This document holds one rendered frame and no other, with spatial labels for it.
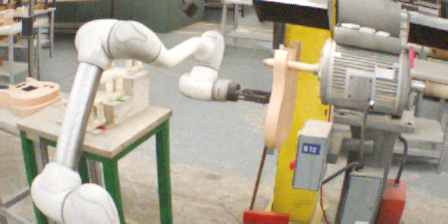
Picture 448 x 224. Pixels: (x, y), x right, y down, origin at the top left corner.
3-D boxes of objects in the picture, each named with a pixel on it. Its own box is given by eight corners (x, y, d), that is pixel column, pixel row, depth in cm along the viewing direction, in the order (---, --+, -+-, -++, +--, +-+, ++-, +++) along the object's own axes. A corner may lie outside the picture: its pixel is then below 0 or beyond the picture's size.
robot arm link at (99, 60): (58, 227, 137) (21, 205, 145) (84, 232, 151) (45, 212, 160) (117, 12, 155) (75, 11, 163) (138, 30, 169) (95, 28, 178)
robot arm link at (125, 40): (166, 32, 164) (135, 30, 169) (142, 12, 148) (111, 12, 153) (155, 69, 162) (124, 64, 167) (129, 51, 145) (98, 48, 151)
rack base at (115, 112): (133, 115, 220) (133, 96, 218) (115, 126, 206) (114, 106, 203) (91, 106, 230) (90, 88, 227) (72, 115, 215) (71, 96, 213)
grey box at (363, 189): (370, 223, 179) (396, 100, 163) (367, 235, 169) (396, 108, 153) (339, 220, 183) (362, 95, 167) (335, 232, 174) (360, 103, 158)
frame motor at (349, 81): (405, 107, 184) (411, 49, 176) (407, 128, 159) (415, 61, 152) (321, 94, 196) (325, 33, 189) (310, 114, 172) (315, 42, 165)
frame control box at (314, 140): (358, 184, 173) (369, 122, 165) (351, 209, 153) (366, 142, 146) (300, 178, 180) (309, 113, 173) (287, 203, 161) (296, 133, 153)
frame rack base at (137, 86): (149, 107, 233) (149, 71, 228) (133, 116, 220) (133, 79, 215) (106, 98, 243) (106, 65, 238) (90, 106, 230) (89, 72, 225)
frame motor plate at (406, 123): (412, 116, 183) (413, 107, 181) (414, 134, 161) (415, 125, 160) (340, 105, 194) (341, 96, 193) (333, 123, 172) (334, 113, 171)
